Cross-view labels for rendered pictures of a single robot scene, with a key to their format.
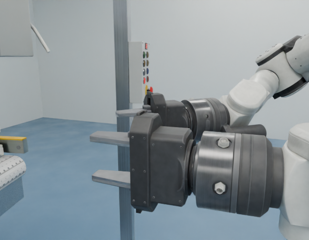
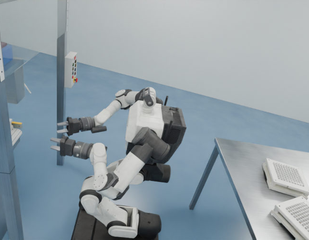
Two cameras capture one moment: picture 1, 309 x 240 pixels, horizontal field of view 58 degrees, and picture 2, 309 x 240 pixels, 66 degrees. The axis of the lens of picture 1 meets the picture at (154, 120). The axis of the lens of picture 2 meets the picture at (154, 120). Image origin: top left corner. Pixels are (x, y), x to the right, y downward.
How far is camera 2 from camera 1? 1.06 m
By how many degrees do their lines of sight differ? 24
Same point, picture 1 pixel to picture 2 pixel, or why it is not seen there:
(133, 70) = (66, 72)
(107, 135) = (54, 140)
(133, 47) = (67, 61)
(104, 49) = not seen: outside the picture
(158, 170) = (66, 149)
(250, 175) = (83, 153)
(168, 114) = (73, 125)
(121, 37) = (60, 55)
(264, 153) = (86, 149)
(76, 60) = not seen: outside the picture
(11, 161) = (17, 132)
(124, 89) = (61, 80)
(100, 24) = not seen: outside the picture
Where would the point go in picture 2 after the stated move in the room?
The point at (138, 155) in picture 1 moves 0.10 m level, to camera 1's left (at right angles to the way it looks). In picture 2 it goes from (61, 146) to (41, 145)
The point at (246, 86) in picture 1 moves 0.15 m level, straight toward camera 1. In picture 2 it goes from (103, 113) to (95, 125)
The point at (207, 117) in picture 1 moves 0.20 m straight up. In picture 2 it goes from (86, 125) to (88, 96)
